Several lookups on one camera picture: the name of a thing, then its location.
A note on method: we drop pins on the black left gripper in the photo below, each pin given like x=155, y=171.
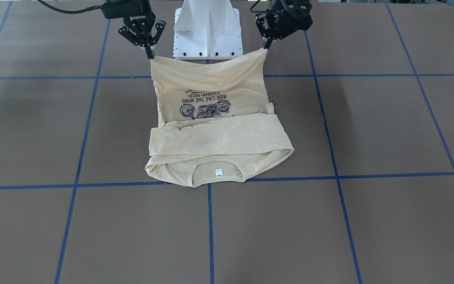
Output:
x=280, y=18

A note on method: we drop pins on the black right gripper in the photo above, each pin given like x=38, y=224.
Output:
x=137, y=20

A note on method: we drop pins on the cream long-sleeve printed shirt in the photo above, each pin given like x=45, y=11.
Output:
x=215, y=122

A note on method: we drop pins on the blue tape grid lines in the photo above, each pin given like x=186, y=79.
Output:
x=366, y=96

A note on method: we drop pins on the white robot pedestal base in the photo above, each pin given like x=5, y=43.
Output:
x=207, y=30

